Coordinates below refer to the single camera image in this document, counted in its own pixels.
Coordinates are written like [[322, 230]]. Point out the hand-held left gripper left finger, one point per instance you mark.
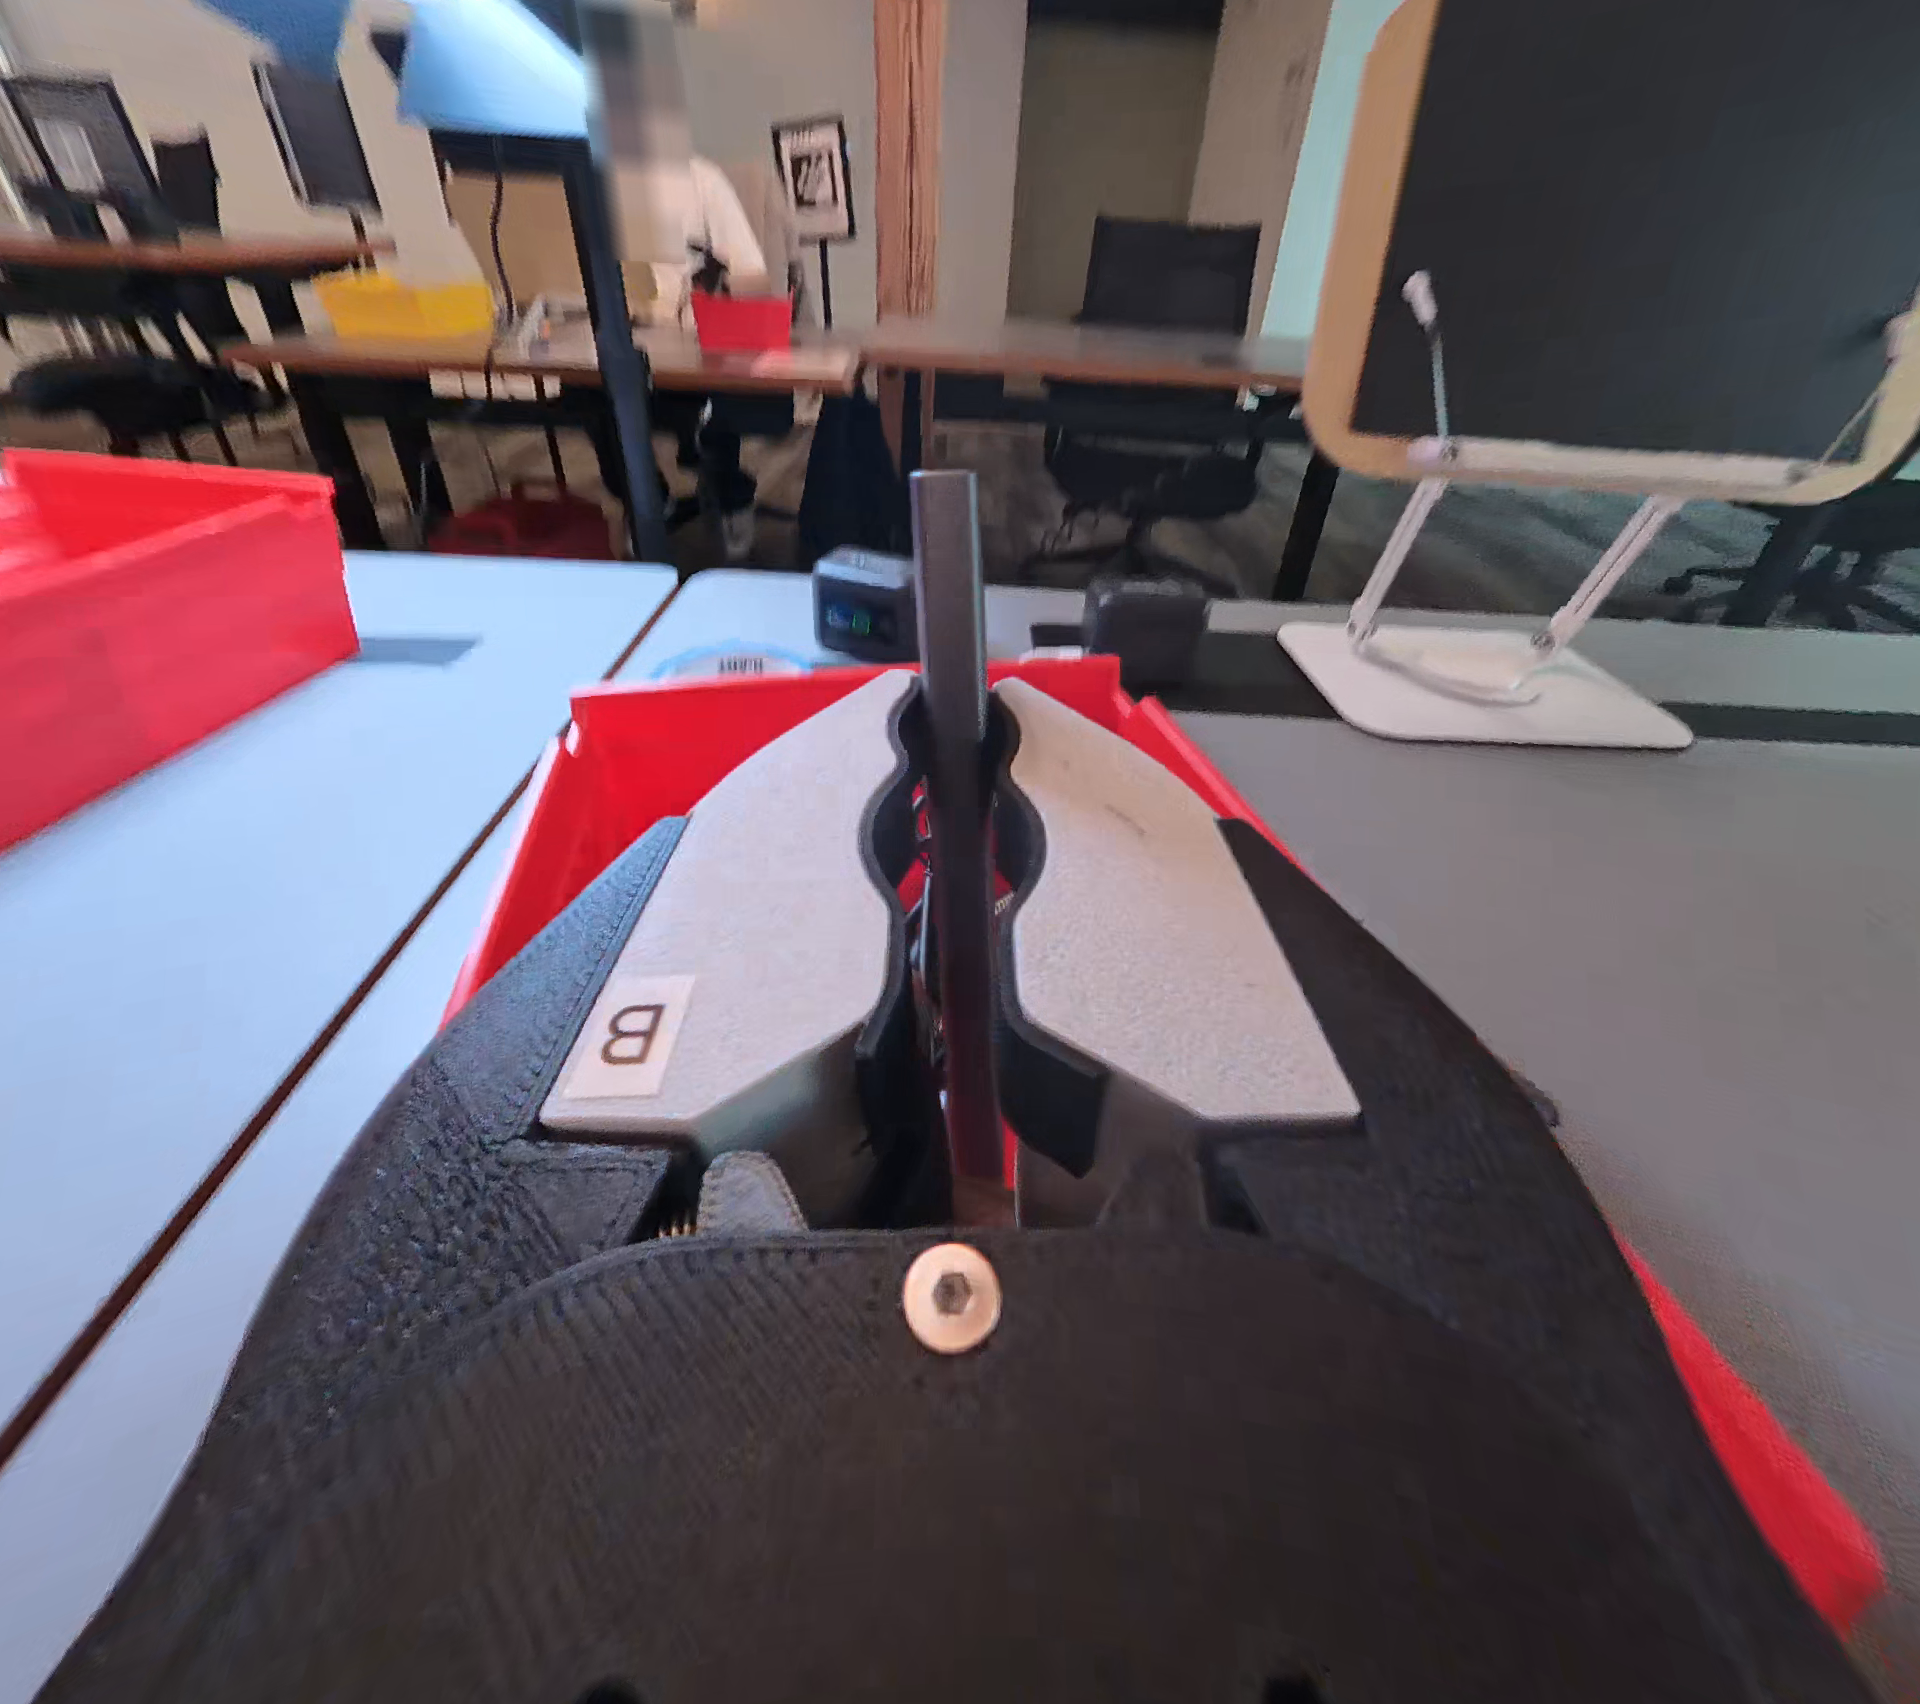
[[750, 924]]

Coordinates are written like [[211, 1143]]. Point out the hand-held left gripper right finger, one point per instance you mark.
[[1171, 955]]

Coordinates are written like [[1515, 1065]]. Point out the red plastic bin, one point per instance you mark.
[[742, 324], [150, 624], [720, 744]]

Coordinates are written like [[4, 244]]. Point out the dark grey usb hub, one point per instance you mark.
[[948, 595]]

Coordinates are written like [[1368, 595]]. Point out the dark grey charger block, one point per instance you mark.
[[862, 606], [1144, 632]]

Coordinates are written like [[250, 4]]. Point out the white acrylic board stand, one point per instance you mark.
[[1501, 707]]

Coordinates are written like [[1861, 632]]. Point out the black light stand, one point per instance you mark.
[[614, 384]]

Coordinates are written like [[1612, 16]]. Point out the black office chair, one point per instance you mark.
[[1171, 278]]

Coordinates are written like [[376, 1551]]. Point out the long wooden desk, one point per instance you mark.
[[375, 355]]

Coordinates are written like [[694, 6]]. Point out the yellow plastic bin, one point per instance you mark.
[[405, 309]]

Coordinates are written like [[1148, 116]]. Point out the black white marker sign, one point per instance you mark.
[[811, 183]]

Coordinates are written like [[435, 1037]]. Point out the black display board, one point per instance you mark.
[[1651, 85]]

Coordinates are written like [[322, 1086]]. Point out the wooden post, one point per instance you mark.
[[908, 158]]

